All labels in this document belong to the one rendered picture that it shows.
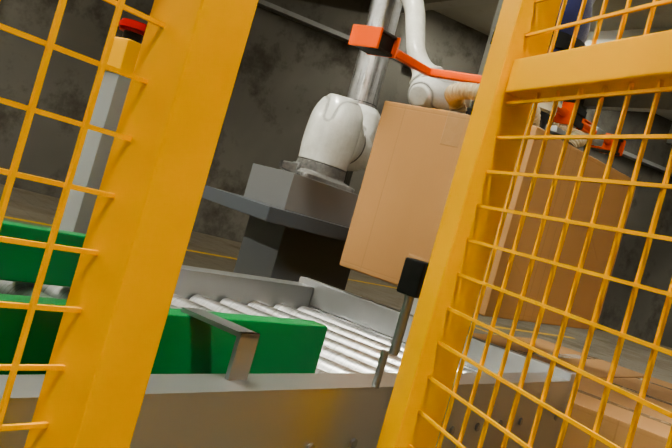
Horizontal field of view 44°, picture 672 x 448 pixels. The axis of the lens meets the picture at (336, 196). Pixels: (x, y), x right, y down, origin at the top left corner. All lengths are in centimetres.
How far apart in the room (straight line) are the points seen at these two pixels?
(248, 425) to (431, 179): 106
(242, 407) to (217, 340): 13
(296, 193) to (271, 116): 888
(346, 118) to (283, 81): 881
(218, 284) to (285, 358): 71
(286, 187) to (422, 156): 59
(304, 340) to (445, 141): 86
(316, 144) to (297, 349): 142
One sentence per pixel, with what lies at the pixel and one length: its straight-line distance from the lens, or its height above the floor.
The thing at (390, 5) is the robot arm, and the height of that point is 147.
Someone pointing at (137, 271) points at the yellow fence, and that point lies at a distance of 57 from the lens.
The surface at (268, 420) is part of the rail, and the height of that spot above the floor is 56.
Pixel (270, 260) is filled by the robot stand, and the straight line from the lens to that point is 237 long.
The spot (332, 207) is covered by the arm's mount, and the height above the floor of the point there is 79.
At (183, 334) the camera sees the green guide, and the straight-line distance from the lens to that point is 91.
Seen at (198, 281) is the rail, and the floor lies 57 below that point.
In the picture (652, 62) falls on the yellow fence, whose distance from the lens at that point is 75.
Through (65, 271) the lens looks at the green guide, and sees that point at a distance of 138.
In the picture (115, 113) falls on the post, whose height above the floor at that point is 85.
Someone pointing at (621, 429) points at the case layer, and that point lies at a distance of 180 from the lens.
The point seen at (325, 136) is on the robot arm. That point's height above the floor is 99.
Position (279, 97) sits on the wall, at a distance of 1123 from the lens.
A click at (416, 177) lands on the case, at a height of 91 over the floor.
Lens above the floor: 79
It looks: 1 degrees up
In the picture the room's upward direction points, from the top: 16 degrees clockwise
